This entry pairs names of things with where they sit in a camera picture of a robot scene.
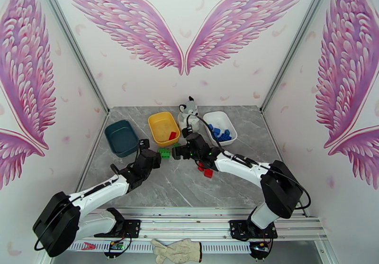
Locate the yellow plastic bin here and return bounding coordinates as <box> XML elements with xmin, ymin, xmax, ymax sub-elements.
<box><xmin>147</xmin><ymin>111</ymin><xmax>181</xmax><ymax>147</ymax></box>

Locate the teal plastic bin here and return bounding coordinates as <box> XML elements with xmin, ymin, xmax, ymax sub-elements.
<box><xmin>104</xmin><ymin>119</ymin><xmax>140</xmax><ymax>158</ymax></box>

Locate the white plastic bin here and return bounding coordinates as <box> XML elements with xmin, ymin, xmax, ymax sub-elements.
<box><xmin>203</xmin><ymin>111</ymin><xmax>238</xmax><ymax>147</ymax></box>

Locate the grey white husky plush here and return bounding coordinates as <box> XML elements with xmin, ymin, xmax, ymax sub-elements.
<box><xmin>177</xmin><ymin>95</ymin><xmax>199</xmax><ymax>131</ymax></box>

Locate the small circuit board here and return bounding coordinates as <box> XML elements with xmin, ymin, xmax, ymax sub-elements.
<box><xmin>104</xmin><ymin>241</ymin><xmax>126</xmax><ymax>258</ymax></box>
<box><xmin>250</xmin><ymin>241</ymin><xmax>271</xmax><ymax>258</ymax></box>

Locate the white work glove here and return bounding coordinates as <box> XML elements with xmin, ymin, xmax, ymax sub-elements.
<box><xmin>150</xmin><ymin>237</ymin><xmax>203</xmax><ymax>264</ymax></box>

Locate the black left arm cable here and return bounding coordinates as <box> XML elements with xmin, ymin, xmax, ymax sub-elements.
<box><xmin>34</xmin><ymin>147</ymin><xmax>146</xmax><ymax>250</ymax></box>

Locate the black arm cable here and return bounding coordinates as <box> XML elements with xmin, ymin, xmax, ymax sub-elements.
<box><xmin>186</xmin><ymin>114</ymin><xmax>312</xmax><ymax>213</ymax></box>
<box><xmin>34</xmin><ymin>147</ymin><xmax>146</xmax><ymax>250</ymax></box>

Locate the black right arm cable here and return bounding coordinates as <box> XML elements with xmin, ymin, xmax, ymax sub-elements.
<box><xmin>186</xmin><ymin>114</ymin><xmax>312</xmax><ymax>213</ymax></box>

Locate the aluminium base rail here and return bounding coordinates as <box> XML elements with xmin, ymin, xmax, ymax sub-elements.
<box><xmin>68</xmin><ymin>207</ymin><xmax>328</xmax><ymax>242</ymax></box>

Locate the white perforated cable strip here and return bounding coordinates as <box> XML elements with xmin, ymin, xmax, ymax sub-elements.
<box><xmin>68</xmin><ymin>241</ymin><xmax>253</xmax><ymax>254</ymax></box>

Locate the aluminium frame post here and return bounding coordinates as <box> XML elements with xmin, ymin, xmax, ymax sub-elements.
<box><xmin>260</xmin><ymin>0</ymin><xmax>338</xmax><ymax>113</ymax></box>

